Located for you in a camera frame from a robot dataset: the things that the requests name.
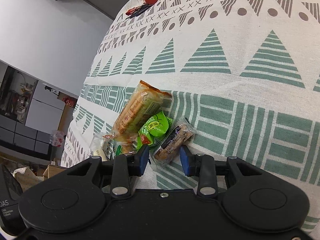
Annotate dark snack bar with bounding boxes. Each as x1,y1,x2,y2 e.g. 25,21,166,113
153,117,196,167

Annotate green snack packet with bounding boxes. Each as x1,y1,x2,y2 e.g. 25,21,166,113
129,111,173,153

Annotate white clear snack packet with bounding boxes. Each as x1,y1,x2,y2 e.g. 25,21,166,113
89,133,116,161

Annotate orange cracker packet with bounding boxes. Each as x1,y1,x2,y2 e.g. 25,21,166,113
103,80,172,143

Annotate water bottle pack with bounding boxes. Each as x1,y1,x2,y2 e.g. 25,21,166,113
50,131,66,147

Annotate white kitchen cabinets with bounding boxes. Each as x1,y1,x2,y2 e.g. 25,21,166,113
24,81,76,134

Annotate patterned white green bedspread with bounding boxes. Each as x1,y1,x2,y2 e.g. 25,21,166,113
61,0,319,239

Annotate red black key bunch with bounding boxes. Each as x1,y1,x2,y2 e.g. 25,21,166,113
125,0,158,18

